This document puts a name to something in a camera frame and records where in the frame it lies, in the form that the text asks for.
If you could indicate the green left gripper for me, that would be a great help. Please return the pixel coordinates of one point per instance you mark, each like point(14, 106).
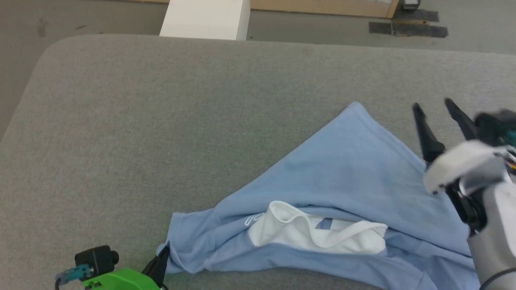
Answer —
point(121, 281)

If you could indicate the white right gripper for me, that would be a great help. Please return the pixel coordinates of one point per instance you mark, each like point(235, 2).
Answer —
point(463, 163)

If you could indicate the light blue and white garment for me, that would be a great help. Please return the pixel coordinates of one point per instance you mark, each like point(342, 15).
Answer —
point(346, 173)

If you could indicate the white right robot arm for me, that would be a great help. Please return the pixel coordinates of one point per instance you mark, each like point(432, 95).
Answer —
point(498, 225)

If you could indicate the small black floor tape patch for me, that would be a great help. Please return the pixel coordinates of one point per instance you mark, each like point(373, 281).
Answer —
point(380, 28)

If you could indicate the grey fabric sofa cushion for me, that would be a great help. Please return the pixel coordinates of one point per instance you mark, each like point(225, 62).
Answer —
point(161, 141)

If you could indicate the metal screen foot with caster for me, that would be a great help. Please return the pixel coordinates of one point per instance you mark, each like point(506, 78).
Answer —
point(411, 4)

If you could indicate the lemon print partition screen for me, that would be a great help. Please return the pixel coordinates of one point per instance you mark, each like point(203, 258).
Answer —
point(322, 6)

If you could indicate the white rectangular box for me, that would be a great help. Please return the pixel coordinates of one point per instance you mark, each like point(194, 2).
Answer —
point(205, 20)

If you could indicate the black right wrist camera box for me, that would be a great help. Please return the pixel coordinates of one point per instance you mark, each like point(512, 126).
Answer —
point(494, 127)

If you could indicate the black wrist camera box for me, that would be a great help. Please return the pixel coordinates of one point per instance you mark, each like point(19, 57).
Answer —
point(96, 259)
point(494, 127)

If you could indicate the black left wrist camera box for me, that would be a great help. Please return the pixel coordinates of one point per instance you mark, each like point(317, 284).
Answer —
point(96, 259)

